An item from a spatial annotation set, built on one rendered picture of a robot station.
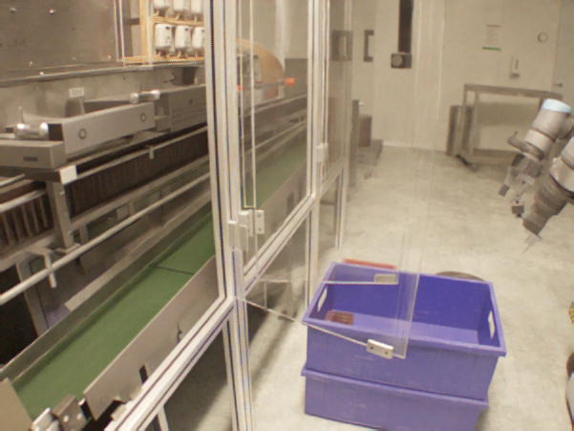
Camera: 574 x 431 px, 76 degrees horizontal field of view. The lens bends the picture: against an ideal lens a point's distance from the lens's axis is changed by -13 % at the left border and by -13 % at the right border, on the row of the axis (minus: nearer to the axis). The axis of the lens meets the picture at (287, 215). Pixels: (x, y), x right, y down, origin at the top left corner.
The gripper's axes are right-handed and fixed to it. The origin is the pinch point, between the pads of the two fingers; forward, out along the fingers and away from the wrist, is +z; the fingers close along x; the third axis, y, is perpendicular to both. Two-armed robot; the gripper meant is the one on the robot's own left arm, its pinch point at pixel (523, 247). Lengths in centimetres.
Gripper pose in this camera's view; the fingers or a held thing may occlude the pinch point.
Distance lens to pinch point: 116.3
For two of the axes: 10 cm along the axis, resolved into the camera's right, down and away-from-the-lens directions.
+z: -2.9, 7.4, 6.1
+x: -5.2, 4.2, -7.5
